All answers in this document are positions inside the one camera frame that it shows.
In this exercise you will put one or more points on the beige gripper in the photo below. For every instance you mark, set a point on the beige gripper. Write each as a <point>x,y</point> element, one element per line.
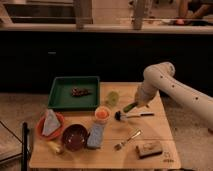
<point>141,101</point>

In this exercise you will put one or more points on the green pepper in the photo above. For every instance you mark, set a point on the green pepper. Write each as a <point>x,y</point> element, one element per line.
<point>129,107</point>

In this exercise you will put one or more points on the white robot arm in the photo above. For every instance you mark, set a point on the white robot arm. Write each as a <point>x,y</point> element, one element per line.
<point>161,77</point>

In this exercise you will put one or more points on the green plastic cup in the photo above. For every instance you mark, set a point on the green plastic cup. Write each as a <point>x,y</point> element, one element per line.
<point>112,98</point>

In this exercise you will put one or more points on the small cup with orange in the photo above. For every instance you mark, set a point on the small cup with orange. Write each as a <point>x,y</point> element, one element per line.
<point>102,114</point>

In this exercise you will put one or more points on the black dish brush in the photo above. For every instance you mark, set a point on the black dish brush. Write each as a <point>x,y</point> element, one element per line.
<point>119,116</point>

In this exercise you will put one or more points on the metal fork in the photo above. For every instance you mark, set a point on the metal fork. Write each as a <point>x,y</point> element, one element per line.
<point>120,145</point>

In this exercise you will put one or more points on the brown wooden block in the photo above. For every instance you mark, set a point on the brown wooden block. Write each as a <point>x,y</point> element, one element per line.
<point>149,149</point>

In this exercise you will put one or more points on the blue sponge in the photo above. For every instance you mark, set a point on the blue sponge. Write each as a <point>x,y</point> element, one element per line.
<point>96,135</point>

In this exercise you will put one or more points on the bunch of dark grapes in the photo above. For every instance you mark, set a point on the bunch of dark grapes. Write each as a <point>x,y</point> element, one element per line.
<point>78,92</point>

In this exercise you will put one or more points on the green plastic tray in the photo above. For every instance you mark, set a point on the green plastic tray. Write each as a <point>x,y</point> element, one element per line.
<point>60,97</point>

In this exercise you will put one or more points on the dark red bowl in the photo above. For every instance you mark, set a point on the dark red bowl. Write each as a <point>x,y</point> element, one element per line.
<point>74,137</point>

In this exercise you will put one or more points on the grey folded cloth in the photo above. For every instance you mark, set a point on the grey folded cloth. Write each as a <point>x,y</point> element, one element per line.
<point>51,123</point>

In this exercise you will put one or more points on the person in background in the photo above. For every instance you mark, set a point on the person in background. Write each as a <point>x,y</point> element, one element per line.
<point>192,12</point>

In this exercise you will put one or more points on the black chair frame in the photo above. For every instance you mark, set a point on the black chair frame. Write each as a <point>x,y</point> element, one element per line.
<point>25,153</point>

